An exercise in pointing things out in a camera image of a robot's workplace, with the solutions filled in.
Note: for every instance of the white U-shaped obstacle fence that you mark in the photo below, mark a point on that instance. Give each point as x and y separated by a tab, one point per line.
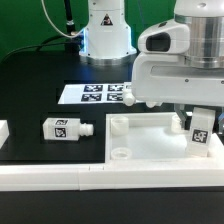
113	174

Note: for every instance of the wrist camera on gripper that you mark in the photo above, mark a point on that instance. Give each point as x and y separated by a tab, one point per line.
169	37

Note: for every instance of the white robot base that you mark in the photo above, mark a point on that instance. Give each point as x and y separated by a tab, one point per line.
107	36

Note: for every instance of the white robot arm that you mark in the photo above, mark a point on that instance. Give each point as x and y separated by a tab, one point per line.
205	19

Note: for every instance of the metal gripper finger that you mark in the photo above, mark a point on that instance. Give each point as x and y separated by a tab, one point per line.
182	114
221	123

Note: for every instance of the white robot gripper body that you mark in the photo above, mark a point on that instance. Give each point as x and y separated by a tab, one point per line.
166	79

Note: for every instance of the paper sheet with markers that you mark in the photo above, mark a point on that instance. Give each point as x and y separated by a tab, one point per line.
93	93

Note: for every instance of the white square table top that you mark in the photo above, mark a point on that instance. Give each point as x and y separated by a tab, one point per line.
149	136

